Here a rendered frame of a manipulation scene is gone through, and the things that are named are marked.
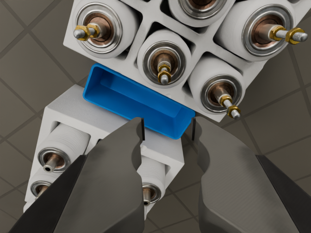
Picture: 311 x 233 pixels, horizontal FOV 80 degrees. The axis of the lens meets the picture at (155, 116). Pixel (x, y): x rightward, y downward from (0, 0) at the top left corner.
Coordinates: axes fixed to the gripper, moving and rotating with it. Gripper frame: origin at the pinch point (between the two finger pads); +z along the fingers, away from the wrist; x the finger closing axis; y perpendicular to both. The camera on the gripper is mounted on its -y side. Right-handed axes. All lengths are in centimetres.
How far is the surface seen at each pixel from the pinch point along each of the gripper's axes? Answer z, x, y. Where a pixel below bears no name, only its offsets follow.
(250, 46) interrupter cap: 21.7, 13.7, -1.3
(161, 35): 22.4, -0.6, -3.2
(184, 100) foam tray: 29.1, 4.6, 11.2
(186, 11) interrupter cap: 21.6, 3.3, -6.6
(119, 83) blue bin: 47, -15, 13
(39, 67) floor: 47, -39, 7
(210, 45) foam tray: 29.1, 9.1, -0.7
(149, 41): 22.2, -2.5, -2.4
